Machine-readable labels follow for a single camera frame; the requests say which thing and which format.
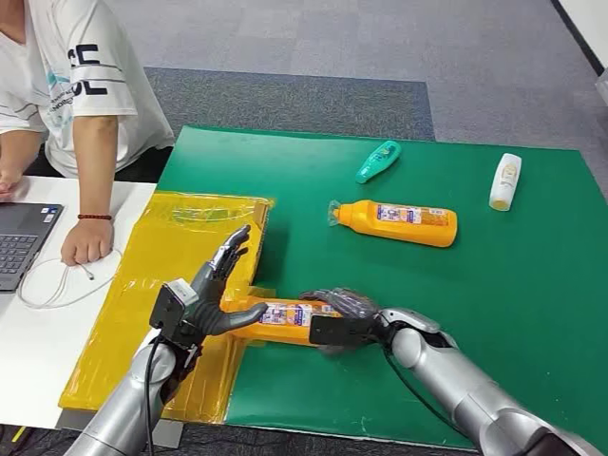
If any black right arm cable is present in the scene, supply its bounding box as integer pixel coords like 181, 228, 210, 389
382, 349, 471, 439

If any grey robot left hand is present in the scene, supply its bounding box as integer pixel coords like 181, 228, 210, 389
178, 225, 269, 349

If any dark grey laptop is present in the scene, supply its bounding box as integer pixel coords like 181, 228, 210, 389
0, 202, 64, 294

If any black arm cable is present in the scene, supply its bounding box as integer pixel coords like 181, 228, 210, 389
143, 333, 165, 456
382, 349, 471, 439

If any white cable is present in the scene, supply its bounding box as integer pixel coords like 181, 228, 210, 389
17, 248, 123, 311

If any yellow plastic sheet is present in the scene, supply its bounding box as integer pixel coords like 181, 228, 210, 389
59, 190, 275, 424

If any teal bottle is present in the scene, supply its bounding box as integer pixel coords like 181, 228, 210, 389
355, 140, 401, 185

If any person's right hand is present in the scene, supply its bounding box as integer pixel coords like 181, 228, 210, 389
0, 169, 22, 202

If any orange bottle with clear cap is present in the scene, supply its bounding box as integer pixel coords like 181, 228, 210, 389
219, 295, 340, 349
327, 199, 458, 249

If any white bottle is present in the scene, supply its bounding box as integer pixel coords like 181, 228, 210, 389
489, 152, 523, 212

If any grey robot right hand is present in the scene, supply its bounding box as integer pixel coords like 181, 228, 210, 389
299, 287, 392, 346

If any green table mat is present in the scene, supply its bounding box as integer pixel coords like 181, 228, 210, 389
156, 125, 608, 451

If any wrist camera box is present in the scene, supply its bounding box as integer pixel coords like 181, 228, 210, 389
309, 314, 381, 349
149, 278, 199, 344

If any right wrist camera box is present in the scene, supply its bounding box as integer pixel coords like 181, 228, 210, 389
309, 314, 381, 349

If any person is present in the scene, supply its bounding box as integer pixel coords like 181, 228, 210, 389
0, 0, 176, 267

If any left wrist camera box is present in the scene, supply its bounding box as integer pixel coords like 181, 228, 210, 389
149, 278, 199, 344

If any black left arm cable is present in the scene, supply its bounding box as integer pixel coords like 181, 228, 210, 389
143, 333, 165, 456

